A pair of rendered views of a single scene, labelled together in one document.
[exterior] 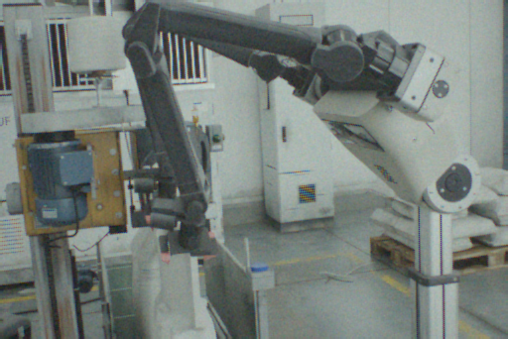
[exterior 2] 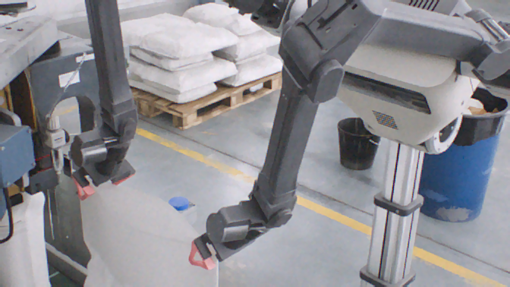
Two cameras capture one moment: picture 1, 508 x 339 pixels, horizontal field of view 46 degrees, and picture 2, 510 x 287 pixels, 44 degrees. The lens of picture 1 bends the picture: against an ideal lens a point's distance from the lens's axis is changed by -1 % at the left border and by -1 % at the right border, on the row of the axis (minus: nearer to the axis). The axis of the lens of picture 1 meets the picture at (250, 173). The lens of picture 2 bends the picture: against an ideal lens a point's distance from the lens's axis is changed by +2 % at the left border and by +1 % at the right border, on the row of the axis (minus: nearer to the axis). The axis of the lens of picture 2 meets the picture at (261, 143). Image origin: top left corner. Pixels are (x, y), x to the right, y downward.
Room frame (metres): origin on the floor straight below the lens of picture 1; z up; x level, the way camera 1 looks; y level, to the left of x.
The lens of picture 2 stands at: (0.57, 0.75, 1.81)
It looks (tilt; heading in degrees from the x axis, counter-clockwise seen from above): 25 degrees down; 323
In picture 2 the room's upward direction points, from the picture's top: 2 degrees clockwise
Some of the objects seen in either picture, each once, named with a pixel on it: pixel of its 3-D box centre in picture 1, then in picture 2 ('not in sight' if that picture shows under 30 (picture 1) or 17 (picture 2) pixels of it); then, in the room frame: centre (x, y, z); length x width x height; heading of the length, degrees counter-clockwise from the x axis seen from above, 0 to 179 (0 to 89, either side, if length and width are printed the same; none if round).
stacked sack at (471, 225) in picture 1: (444, 226); (190, 71); (4.38, -1.42, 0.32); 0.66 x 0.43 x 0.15; 107
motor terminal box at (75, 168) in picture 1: (72, 170); (2, 159); (1.73, 0.51, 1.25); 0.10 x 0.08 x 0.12; 130
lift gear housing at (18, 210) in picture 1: (15, 198); not in sight; (1.98, 0.78, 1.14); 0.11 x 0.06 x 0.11; 15
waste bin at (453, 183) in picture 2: not in sight; (454, 153); (2.42, -1.98, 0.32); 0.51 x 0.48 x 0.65; 105
